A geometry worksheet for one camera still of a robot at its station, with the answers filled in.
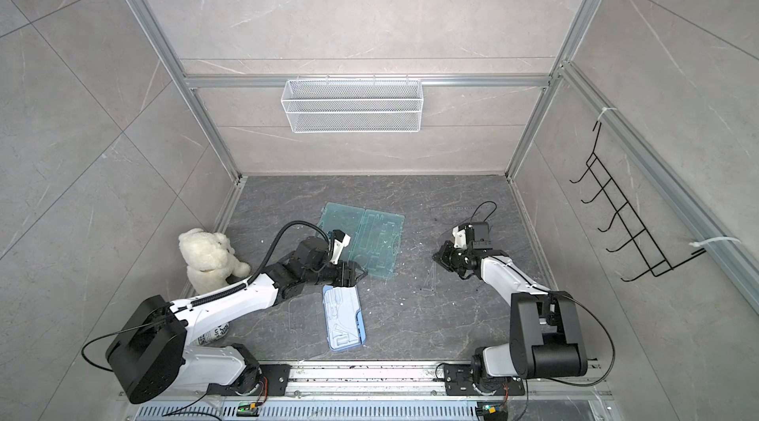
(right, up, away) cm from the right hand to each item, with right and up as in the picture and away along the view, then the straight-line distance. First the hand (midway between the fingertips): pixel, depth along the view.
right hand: (435, 255), depth 90 cm
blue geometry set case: (-27, -18, -8) cm, 34 cm away
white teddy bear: (-62, +2, -14) cm, 64 cm away
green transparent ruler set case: (-19, +4, +11) cm, 23 cm away
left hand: (-22, -2, -8) cm, 23 cm away
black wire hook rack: (+41, +6, -29) cm, 51 cm away
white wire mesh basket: (-27, +50, +10) cm, 58 cm away
